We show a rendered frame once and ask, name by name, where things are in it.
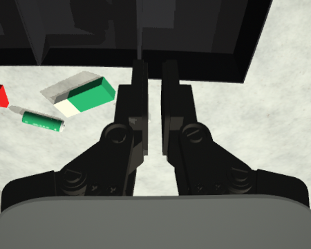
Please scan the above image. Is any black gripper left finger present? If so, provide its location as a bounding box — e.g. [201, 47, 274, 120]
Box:
[1, 59, 149, 212]

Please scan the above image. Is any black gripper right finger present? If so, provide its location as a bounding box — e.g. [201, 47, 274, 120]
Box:
[160, 59, 310, 208]

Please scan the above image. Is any green aa battery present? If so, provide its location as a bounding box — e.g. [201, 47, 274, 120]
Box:
[22, 111, 65, 132]

